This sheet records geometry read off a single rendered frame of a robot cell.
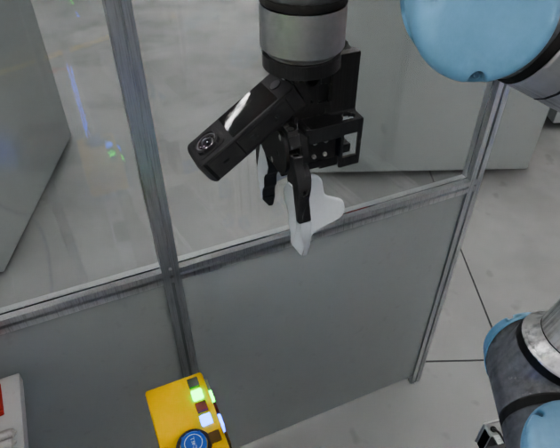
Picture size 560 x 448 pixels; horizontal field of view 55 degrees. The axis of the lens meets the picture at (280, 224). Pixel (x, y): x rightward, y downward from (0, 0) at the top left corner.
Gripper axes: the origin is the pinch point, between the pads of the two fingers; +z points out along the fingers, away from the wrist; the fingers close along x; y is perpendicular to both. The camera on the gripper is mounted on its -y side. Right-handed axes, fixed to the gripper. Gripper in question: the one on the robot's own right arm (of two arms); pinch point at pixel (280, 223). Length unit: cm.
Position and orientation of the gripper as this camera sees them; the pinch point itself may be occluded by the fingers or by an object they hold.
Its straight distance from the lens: 60.3
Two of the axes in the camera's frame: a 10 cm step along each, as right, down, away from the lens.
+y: 9.2, -2.6, 3.0
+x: -4.0, -6.1, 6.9
